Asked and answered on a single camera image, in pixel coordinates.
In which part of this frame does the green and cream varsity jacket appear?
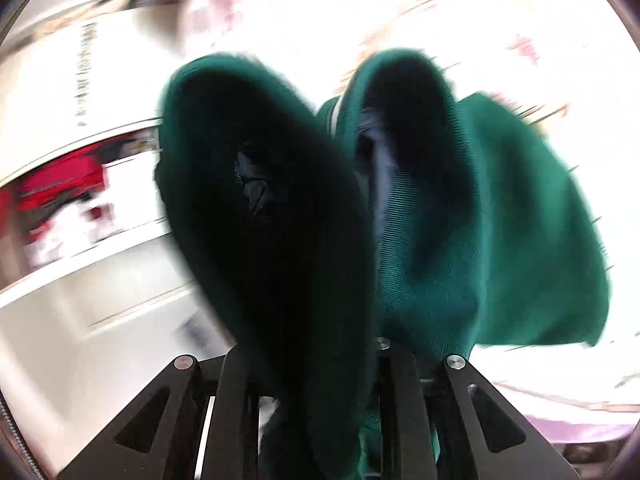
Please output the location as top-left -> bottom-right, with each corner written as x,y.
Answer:
154,48 -> 612,480

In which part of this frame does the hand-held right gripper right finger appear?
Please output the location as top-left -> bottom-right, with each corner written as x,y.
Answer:
367,337 -> 582,480

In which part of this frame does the patterned white bed sheet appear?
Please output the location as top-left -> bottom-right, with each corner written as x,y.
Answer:
180,0 -> 640,446

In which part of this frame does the white cabinet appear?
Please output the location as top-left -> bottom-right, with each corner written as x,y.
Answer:
0,0 -> 236,476

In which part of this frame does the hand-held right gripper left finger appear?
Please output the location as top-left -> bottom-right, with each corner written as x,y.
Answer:
56,352 -> 261,480

